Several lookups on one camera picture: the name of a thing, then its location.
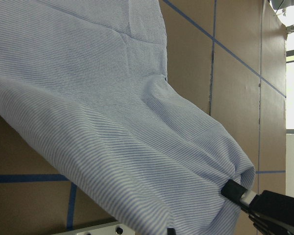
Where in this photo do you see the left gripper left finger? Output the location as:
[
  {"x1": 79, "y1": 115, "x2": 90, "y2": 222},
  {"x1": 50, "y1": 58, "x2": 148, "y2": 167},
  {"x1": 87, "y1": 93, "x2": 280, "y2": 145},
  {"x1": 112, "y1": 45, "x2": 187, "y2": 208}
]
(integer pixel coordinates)
[{"x1": 167, "y1": 228, "x2": 176, "y2": 235}]

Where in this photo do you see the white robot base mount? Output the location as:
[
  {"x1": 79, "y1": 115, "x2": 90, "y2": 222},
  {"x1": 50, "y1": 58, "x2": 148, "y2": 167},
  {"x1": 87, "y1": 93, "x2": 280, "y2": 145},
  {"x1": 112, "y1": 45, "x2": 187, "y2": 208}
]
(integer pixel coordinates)
[{"x1": 55, "y1": 222, "x2": 135, "y2": 235}]

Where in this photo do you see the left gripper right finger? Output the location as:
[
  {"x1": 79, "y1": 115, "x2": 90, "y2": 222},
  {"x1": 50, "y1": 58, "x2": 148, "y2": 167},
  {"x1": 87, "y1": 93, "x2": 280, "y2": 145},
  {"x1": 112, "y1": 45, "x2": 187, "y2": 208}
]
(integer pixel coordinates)
[{"x1": 220, "y1": 180, "x2": 294, "y2": 235}]

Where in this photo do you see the light blue striped shirt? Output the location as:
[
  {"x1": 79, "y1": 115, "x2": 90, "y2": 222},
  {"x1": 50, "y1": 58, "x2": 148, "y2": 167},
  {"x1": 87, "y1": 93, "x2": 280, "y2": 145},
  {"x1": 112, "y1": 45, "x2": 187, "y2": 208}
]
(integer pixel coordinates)
[{"x1": 0, "y1": 0, "x2": 255, "y2": 235}]

